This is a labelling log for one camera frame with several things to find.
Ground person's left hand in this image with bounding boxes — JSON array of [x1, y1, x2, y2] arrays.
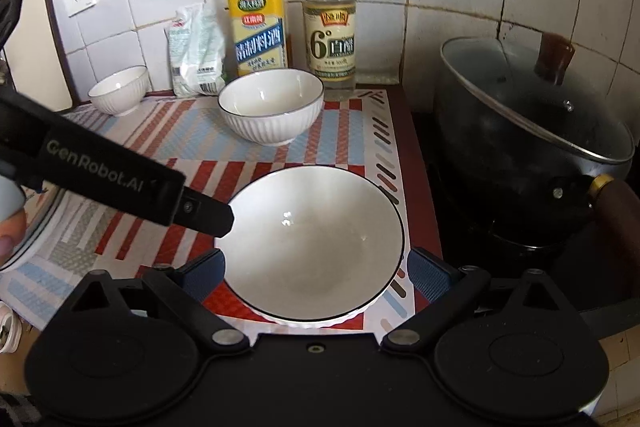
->
[[0, 211, 29, 259]]

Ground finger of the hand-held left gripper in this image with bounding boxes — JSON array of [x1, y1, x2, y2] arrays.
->
[[177, 186, 236, 236]]

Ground glass pot lid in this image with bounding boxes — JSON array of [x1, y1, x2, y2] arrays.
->
[[440, 32, 636, 162]]

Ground black cooking pot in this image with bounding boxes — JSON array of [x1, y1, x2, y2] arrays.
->
[[433, 52, 640, 258]]

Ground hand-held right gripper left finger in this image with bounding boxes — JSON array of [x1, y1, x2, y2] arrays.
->
[[67, 248, 251, 356]]

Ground yellow cap vinegar bottle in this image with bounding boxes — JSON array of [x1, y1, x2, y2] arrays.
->
[[302, 0, 358, 95]]

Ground pink bear print plate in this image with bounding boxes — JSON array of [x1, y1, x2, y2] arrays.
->
[[0, 184, 68, 272]]

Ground white cutting board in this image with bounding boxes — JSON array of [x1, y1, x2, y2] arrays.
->
[[0, 0, 81, 112]]

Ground white plastic seasoning bag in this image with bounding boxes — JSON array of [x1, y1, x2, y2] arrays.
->
[[166, 3, 227, 98]]

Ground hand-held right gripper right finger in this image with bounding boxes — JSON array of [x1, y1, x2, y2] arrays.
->
[[380, 247, 572, 356]]

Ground white round container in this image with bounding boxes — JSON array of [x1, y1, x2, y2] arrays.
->
[[0, 302, 21, 354]]

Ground yellow label cooking wine bottle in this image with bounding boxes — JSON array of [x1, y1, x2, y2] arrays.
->
[[216, 0, 292, 82]]

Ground black gas stove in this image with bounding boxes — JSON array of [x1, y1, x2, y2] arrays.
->
[[410, 107, 640, 338]]

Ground white ribbed bowl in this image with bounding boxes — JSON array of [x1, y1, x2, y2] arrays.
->
[[214, 166, 406, 327], [218, 68, 325, 146], [88, 65, 151, 116]]

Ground striped table mat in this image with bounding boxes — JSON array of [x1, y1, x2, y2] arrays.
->
[[0, 88, 416, 343]]

